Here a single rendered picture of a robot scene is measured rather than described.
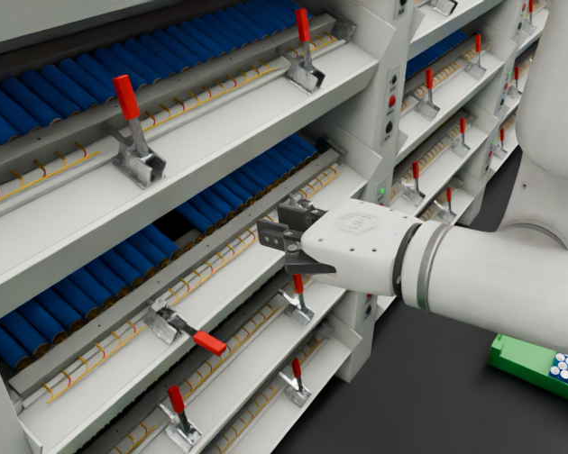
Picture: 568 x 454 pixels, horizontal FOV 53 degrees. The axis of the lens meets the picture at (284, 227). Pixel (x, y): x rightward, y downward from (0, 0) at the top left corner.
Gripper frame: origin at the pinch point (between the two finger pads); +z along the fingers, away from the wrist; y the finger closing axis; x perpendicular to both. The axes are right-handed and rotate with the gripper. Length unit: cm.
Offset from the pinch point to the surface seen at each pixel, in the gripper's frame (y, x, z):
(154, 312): 14.1, 4.7, 7.5
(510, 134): -143, 45, 14
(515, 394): -46, 60, -17
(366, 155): -29.1, 4.1, 5.4
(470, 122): -97, 24, 12
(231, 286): 3.4, 8.0, 6.4
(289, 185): -14.5, 3.4, 9.6
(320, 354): -24, 45, 14
